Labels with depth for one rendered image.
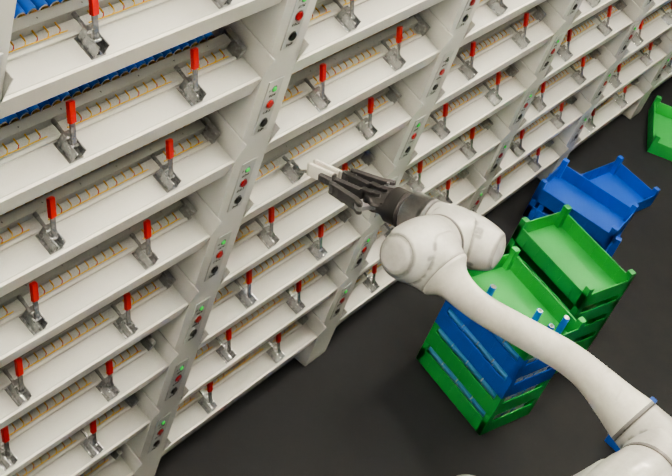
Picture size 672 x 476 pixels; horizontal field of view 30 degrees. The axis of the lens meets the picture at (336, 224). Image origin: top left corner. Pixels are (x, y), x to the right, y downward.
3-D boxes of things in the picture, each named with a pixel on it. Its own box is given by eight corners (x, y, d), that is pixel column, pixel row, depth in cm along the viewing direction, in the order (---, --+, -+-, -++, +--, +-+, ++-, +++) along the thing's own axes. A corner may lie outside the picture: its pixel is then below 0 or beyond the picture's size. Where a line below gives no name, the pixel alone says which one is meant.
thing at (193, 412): (310, 344, 342) (334, 319, 332) (155, 459, 299) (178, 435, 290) (262, 287, 345) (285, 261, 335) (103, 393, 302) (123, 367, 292)
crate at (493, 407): (540, 396, 355) (551, 378, 349) (489, 418, 343) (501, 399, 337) (475, 321, 369) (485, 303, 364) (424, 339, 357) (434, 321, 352)
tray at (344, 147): (402, 129, 293) (423, 104, 287) (233, 229, 250) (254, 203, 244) (346, 65, 296) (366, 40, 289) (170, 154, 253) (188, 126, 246)
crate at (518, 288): (575, 340, 339) (587, 321, 334) (524, 361, 327) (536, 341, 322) (505, 265, 354) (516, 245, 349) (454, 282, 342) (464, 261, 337)
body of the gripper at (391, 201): (392, 235, 244) (354, 217, 248) (416, 218, 250) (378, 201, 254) (397, 202, 240) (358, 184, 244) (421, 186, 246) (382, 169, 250)
